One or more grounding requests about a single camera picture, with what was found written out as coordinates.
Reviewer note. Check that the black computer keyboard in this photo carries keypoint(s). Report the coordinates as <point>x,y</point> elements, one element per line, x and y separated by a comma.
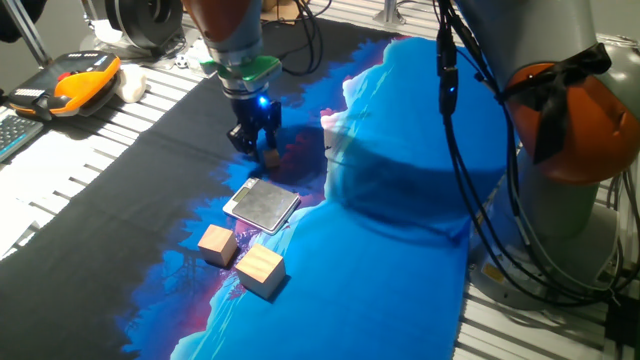
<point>17,132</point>

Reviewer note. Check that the small wooden block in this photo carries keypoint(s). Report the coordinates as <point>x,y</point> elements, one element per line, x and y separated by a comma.
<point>271,158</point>

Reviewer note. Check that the medium wooden block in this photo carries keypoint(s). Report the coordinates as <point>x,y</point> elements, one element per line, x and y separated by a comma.
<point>216,241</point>

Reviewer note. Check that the orange black teach pendant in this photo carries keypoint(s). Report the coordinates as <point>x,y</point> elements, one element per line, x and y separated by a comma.
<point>80,85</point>

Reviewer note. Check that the large wooden block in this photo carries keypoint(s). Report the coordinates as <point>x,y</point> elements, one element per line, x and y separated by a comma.
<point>260,267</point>

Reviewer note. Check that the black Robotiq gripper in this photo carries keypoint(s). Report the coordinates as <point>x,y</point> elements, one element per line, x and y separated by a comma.
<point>257,117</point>

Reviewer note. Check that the white crumpled cloth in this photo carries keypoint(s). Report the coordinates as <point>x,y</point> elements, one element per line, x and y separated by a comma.
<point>131,85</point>

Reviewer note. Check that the silver digital scale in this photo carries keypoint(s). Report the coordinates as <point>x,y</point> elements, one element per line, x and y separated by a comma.
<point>265,205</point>

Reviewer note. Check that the aluminium frame bar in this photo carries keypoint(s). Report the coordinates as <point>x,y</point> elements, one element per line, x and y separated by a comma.
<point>390,10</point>
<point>30,32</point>

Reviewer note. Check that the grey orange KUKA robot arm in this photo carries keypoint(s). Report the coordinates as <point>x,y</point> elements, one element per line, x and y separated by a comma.
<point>530,30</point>

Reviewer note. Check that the black filament spool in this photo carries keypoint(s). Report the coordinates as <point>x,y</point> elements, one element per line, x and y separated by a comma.
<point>145,20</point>

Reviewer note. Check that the green wrist flange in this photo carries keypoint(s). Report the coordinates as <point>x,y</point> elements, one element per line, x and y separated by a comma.
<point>255,70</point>

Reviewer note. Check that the small white black ball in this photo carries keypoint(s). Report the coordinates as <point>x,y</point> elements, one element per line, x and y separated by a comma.
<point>182,61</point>

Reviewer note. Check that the blue landscape print cloth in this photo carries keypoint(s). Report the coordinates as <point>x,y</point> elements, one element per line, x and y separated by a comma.
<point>375,280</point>

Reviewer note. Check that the cardboard box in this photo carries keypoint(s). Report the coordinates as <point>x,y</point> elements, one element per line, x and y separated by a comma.
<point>280,7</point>

